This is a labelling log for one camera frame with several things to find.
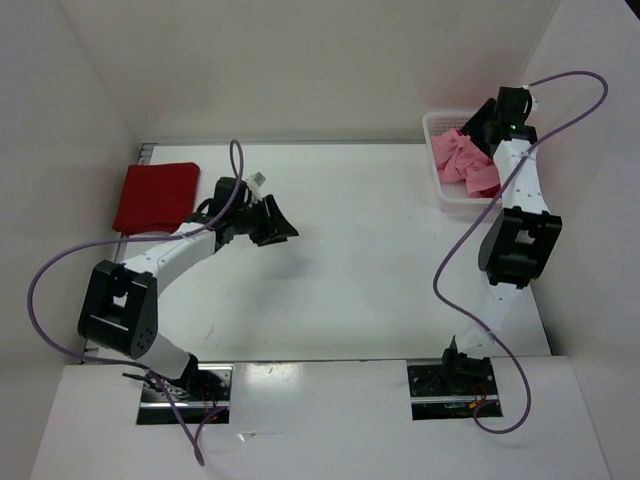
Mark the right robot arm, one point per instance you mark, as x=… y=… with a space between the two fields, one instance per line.
x=514 y=252

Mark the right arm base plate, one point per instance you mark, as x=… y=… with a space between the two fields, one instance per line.
x=427 y=385

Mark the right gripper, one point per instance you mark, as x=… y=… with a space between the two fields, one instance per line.
x=473 y=124

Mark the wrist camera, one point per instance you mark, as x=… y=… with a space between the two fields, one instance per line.
x=514 y=105
x=237 y=194

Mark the red t-shirt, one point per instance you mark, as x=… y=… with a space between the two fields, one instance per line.
x=156 y=198

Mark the white plastic basket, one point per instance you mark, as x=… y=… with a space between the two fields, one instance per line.
x=452 y=197

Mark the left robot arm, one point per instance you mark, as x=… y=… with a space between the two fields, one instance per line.
x=120 y=309

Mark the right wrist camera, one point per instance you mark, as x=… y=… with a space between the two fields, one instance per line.
x=514 y=105

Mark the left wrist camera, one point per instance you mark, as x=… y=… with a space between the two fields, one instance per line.
x=237 y=194

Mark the light pink t-shirt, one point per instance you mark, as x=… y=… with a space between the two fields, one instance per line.
x=458 y=159

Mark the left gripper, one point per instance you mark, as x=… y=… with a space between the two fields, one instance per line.
x=282 y=225

